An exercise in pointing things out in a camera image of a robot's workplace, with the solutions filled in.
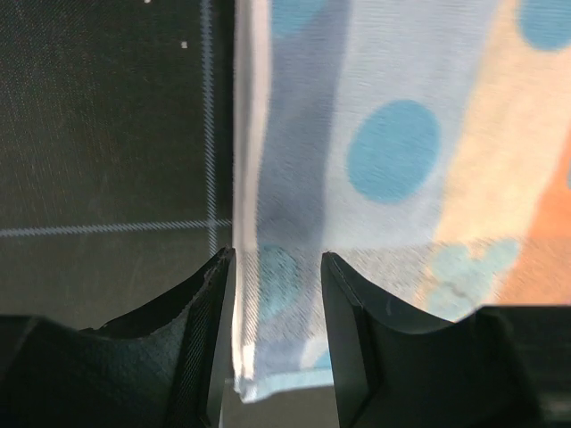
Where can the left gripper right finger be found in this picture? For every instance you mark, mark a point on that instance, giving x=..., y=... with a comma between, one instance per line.
x=397, y=366

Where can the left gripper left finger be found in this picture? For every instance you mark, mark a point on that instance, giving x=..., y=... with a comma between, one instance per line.
x=163, y=364

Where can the blue white cloth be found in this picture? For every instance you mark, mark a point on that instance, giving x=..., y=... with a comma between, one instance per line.
x=426, y=142

